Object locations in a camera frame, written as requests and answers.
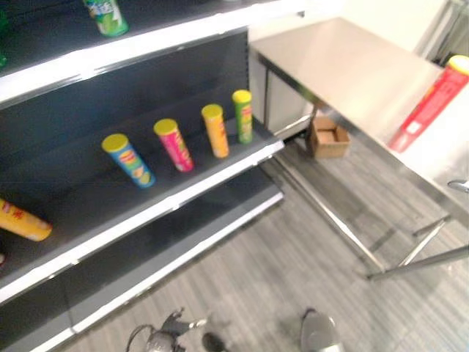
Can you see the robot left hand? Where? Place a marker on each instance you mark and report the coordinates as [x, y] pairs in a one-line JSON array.
[[179, 323]]

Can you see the robot dark foot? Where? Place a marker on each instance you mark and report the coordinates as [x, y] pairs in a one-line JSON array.
[[213, 341]]

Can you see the stainless steel table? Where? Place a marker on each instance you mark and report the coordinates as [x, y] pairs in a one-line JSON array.
[[351, 69]]

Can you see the open cardboard box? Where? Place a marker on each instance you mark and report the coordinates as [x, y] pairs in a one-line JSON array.
[[329, 139]]

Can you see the pink chip can yellow lid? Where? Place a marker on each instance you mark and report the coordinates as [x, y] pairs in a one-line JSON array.
[[176, 146]]

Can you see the green drink can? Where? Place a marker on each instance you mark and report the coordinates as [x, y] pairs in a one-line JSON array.
[[108, 16]]

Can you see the orange chip can yellow lid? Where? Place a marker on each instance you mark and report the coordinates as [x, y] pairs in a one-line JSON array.
[[217, 132]]

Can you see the blue chip can yellow lid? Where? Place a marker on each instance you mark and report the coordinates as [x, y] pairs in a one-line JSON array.
[[130, 161]]

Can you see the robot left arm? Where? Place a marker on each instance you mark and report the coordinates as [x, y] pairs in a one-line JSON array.
[[158, 342]]

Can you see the green bottle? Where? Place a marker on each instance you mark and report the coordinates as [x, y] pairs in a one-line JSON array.
[[2, 40]]

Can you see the red chip can yellow lid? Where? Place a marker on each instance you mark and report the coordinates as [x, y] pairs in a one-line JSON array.
[[432, 106]]

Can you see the green chip can yellow lid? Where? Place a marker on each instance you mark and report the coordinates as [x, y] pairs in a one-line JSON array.
[[243, 117]]

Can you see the small silver object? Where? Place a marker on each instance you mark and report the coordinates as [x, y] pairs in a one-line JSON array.
[[459, 185]]

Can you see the dark shelf unit white edges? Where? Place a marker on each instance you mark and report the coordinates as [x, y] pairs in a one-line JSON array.
[[110, 205]]

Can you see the yellow chip can red print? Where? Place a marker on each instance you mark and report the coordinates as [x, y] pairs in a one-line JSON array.
[[22, 221]]

